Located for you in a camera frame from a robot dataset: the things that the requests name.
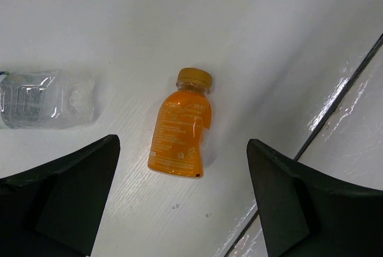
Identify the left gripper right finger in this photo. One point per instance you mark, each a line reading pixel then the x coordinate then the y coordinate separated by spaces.
pixel 304 212

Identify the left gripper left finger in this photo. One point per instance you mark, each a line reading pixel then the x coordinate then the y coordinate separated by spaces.
pixel 55 209

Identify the green white label bottle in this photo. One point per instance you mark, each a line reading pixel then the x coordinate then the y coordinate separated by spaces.
pixel 53 99

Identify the orange juice bottle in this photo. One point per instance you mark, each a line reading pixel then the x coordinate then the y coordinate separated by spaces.
pixel 182 120

